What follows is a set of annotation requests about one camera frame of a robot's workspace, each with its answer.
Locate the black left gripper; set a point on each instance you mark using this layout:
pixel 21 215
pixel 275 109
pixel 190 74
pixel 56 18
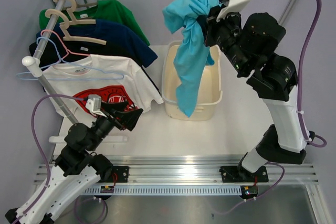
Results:
pixel 128 119

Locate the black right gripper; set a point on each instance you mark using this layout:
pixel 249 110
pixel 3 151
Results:
pixel 212 25

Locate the white red print t shirt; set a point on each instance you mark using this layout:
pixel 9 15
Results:
pixel 136 87

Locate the light blue t shirt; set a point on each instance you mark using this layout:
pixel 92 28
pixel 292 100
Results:
pixel 192 55

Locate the blue wire hanger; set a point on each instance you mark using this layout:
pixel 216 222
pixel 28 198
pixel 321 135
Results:
pixel 62 63

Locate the pink wire hanger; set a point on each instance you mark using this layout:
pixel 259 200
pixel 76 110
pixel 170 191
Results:
pixel 64 46

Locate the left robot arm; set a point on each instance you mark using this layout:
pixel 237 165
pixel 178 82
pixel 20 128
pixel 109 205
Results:
pixel 77 168

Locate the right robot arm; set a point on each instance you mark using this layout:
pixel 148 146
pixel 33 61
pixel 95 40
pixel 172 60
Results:
pixel 250 49

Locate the navy blue t shirt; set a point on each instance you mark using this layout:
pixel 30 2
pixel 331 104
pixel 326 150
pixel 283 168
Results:
pixel 138 49

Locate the black t shirt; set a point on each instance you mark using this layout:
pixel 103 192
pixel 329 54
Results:
pixel 110 49

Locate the beige wooden hanger front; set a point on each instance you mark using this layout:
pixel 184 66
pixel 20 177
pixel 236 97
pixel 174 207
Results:
pixel 67 37

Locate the beige wooden hanger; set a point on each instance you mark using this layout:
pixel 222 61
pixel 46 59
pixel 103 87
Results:
pixel 69 18
pixel 75 5
pixel 67 37

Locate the green t shirt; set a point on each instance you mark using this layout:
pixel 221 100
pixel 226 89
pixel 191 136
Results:
pixel 118 11

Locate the beige wooden hanger middle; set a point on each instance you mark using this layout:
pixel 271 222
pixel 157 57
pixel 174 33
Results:
pixel 69 18

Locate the beige wooden hanger rear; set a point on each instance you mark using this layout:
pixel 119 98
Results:
pixel 75 5

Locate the cream plastic laundry basket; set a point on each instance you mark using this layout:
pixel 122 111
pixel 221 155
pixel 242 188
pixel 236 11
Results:
pixel 210 90

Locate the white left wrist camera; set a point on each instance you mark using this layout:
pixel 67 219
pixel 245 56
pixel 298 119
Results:
pixel 93 105

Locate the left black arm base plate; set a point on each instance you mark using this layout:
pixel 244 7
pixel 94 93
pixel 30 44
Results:
pixel 120 174

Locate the aluminium mounting rail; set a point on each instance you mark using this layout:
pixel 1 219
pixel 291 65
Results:
pixel 194 170

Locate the grey metal clothes rail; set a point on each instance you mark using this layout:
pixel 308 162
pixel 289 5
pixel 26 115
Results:
pixel 31 63

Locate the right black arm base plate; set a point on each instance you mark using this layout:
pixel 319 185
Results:
pixel 237 174

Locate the white slotted cable duct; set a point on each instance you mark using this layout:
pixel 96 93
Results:
pixel 162 190

